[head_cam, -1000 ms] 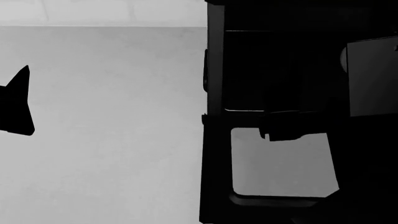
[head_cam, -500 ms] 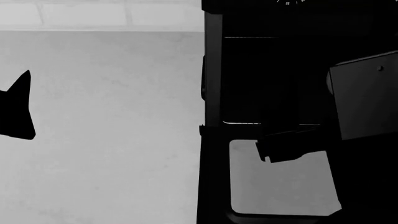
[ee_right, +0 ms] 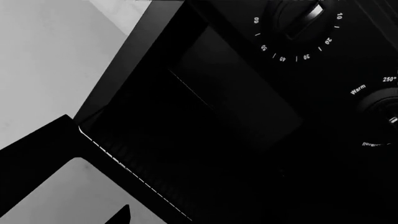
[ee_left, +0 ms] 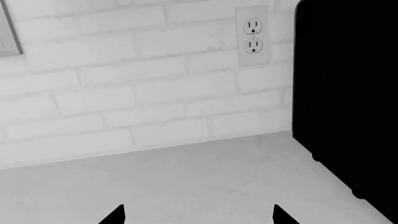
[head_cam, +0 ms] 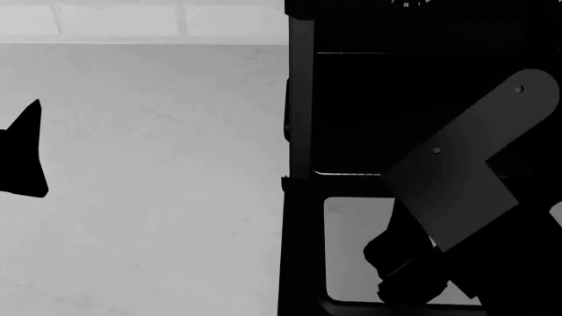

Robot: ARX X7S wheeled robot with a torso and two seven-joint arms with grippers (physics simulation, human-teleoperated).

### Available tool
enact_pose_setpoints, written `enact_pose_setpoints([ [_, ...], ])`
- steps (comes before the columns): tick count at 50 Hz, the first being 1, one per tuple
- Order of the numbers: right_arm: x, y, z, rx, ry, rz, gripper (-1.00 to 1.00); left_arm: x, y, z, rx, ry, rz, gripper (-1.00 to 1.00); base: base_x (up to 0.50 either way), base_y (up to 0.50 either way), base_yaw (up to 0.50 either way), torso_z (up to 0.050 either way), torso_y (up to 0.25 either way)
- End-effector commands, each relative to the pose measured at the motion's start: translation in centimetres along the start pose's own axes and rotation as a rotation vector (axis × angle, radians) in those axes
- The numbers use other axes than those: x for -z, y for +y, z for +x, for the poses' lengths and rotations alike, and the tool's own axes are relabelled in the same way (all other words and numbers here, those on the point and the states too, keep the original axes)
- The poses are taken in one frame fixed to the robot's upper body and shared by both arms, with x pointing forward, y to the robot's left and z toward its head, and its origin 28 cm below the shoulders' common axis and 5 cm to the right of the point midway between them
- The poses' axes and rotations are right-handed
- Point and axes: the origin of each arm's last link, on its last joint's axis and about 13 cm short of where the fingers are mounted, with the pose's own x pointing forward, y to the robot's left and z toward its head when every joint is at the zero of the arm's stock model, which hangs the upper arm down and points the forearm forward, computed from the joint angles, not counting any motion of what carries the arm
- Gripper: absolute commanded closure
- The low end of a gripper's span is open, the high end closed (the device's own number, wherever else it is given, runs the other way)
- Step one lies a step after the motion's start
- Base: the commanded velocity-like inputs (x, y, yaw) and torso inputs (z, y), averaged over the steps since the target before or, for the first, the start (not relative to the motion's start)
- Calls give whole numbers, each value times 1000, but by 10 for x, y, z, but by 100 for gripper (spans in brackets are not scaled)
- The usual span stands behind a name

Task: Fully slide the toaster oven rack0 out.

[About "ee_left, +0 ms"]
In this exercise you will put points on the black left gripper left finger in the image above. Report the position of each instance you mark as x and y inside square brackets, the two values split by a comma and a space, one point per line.
[116, 217]

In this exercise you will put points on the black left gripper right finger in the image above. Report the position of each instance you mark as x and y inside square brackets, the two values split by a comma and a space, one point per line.
[281, 217]

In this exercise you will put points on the black toaster oven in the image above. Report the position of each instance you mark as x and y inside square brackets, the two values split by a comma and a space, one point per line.
[345, 93]

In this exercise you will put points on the white wall power outlet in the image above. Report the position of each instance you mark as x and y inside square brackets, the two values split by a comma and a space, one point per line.
[253, 36]

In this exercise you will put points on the grey framed wall panel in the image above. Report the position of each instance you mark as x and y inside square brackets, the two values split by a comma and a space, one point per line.
[7, 30]

